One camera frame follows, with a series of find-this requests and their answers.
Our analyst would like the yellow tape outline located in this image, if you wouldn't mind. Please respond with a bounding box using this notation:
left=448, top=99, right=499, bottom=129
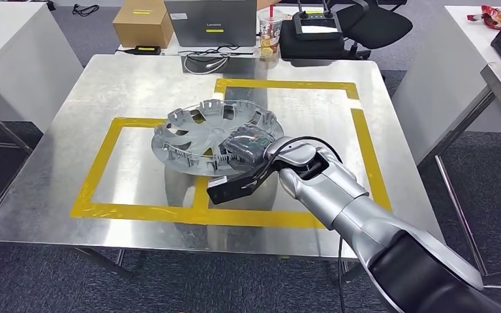
left=69, top=116, right=217, bottom=226
left=213, top=78, right=393, bottom=229

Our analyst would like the grey laptop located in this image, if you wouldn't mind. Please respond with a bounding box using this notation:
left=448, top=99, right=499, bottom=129
left=164, top=0, right=258, bottom=48

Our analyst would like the brown cardboard box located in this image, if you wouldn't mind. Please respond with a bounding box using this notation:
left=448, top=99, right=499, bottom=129
left=112, top=0, right=175, bottom=49

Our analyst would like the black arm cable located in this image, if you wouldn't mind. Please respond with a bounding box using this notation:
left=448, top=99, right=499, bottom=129
left=259, top=136, right=347, bottom=313

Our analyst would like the white desk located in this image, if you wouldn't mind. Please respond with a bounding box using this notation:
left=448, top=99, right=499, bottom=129
left=0, top=2, right=84, bottom=132
left=391, top=5, right=501, bottom=166

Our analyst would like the red snack bag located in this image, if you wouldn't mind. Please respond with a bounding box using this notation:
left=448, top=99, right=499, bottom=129
left=467, top=5, right=501, bottom=30

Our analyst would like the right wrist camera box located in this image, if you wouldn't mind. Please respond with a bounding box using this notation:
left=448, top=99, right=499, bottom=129
left=206, top=170, right=262, bottom=205

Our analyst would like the steel workbench table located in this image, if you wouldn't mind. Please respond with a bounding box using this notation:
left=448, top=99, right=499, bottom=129
left=0, top=53, right=447, bottom=282

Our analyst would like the laptop cable bundle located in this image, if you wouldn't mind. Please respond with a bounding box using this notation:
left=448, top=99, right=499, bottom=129
left=178, top=44, right=256, bottom=76

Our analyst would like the black remote controller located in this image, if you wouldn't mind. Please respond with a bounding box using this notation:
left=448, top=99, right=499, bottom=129
left=292, top=0, right=343, bottom=42

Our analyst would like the black carry bag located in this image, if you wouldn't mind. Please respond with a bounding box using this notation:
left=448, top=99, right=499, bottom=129
left=278, top=31, right=347, bottom=61

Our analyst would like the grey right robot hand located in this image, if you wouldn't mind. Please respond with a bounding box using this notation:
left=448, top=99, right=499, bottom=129
left=220, top=125, right=277, bottom=173

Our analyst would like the black office chair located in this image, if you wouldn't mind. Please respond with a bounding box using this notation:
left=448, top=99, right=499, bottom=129
left=336, top=0, right=414, bottom=60

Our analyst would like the clear plastic drink cup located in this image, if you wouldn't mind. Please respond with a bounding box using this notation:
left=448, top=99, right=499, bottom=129
left=256, top=4, right=286, bottom=58

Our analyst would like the grey plastic wheel cover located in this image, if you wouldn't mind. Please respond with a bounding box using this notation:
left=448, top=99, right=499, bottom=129
left=151, top=99, right=285, bottom=177

